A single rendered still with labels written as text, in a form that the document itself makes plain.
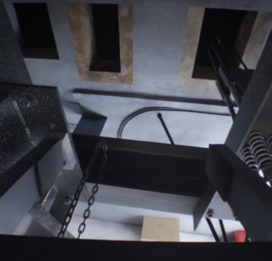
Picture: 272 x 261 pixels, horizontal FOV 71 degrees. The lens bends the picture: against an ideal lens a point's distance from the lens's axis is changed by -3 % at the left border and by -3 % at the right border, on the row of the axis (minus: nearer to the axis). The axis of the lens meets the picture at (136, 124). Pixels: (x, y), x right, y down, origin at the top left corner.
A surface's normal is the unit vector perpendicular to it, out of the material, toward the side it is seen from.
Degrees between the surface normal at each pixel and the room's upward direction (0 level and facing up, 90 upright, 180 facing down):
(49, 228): 90
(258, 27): 0
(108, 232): 90
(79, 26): 0
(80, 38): 0
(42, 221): 90
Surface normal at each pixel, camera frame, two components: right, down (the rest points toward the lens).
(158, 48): -0.15, 0.65
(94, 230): 0.00, -0.76
